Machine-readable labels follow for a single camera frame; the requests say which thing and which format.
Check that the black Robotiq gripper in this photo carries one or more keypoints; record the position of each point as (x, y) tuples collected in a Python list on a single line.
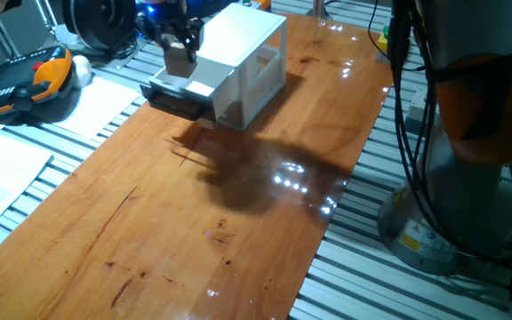
[(167, 13)]

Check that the small wooden cube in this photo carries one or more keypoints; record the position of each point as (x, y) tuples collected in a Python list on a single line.
[(179, 62)]

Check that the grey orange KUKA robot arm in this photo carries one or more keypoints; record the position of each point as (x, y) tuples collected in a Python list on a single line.
[(465, 155)]

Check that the white drawer cabinet housing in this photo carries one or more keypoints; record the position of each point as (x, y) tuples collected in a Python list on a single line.
[(247, 53)]

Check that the black filament spool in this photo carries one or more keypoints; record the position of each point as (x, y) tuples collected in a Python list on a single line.
[(96, 22)]

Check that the orange button box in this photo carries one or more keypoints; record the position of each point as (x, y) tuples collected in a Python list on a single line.
[(260, 3)]

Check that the white round object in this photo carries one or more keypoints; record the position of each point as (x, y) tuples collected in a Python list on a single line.
[(82, 71)]

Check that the white paper sheet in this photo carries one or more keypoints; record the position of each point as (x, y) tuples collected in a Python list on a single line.
[(96, 104), (2, 178)]

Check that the orange black teach pendant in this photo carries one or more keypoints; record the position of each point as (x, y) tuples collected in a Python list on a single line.
[(25, 84)]

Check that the glossy wooden board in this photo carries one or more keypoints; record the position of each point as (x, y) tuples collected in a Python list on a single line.
[(149, 244)]

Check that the yellow grey button box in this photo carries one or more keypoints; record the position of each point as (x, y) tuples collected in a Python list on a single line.
[(382, 40)]

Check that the grey box red button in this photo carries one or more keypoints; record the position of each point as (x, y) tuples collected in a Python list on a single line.
[(416, 113)]

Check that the slanted metal frame post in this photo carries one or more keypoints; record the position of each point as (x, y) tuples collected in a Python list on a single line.
[(317, 8)]

